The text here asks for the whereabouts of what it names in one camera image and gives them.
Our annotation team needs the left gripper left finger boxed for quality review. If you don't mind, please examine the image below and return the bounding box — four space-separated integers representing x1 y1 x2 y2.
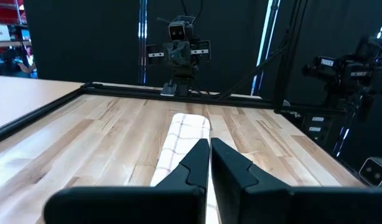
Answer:
43 138 210 224

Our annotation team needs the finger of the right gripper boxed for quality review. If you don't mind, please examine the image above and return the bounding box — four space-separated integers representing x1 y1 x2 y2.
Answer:
165 42 179 66
177 41 192 66

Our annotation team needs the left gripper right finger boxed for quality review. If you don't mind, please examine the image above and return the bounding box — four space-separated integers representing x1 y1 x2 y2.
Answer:
210 138 382 224

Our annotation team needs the white towel with orange checks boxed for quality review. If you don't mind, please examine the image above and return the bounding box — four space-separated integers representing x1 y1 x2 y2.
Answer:
149 113 221 224

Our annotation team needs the black curtain partition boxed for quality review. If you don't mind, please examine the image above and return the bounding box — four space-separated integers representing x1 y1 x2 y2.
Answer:
22 0 382 103

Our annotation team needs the black diagonal strut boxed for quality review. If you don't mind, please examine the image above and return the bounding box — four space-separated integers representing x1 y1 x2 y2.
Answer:
220 29 290 100

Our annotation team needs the black box with white labels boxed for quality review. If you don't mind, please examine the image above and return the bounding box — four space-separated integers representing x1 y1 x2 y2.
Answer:
301 112 337 141

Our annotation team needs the person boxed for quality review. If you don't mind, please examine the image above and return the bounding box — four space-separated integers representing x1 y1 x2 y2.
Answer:
2 46 39 79

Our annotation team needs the peach wooden desk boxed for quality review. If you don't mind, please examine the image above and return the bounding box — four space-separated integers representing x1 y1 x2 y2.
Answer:
0 75 83 131

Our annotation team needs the red metal shelving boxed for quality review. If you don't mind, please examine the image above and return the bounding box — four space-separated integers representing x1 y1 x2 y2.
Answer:
0 0 27 26

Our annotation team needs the white storage box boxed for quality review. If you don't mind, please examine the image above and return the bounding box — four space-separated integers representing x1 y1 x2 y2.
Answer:
0 24 11 42

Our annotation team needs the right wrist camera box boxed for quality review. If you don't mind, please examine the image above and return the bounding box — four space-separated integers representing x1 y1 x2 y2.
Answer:
167 20 189 42

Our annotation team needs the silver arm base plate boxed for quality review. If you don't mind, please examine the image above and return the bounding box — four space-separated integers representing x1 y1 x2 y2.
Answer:
160 81 177 97

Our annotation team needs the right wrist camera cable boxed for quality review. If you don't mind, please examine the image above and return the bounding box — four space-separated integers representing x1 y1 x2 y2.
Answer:
180 0 205 25

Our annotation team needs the black upright post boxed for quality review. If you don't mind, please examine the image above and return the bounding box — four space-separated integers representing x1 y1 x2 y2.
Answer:
271 0 304 113

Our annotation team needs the black aluminium table frame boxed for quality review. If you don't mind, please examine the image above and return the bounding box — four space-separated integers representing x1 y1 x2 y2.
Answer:
0 81 349 147

